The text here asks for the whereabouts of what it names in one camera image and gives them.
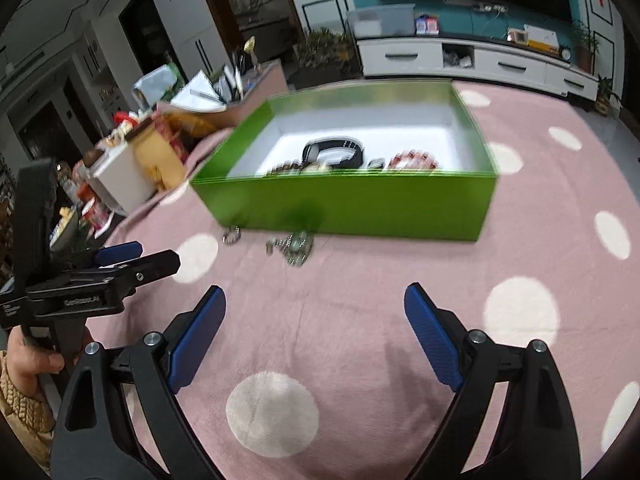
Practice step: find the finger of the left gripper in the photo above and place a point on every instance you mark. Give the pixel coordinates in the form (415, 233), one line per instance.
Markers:
(108, 256)
(128, 276)

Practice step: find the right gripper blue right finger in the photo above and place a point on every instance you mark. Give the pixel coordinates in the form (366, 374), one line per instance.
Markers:
(428, 323)

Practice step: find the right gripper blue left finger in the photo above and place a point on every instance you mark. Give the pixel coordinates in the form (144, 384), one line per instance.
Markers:
(189, 336)

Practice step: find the black wrist watch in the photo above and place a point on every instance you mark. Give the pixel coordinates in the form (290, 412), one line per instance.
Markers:
(336, 153)

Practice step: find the person left hand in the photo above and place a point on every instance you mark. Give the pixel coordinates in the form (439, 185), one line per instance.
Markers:
(25, 363)

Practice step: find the white box container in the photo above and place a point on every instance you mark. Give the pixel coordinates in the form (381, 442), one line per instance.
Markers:
(121, 176)

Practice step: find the yellow lidded jar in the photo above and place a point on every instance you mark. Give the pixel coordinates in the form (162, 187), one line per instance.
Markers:
(155, 156)

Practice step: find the pink polka dot blanket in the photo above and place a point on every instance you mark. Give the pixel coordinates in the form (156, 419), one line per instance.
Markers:
(316, 373)

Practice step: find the green cardboard box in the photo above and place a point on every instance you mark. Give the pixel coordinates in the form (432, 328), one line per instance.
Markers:
(426, 173)

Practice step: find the pink storage box with pens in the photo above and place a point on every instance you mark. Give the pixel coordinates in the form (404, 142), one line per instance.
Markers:
(213, 103)

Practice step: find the white TV cabinet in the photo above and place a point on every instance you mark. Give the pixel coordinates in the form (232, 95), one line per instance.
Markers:
(478, 60)

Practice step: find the potted green plant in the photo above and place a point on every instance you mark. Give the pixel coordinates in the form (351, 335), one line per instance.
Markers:
(324, 57)

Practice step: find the clear plastic storage bin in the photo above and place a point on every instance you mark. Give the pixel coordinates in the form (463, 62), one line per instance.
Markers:
(392, 20)

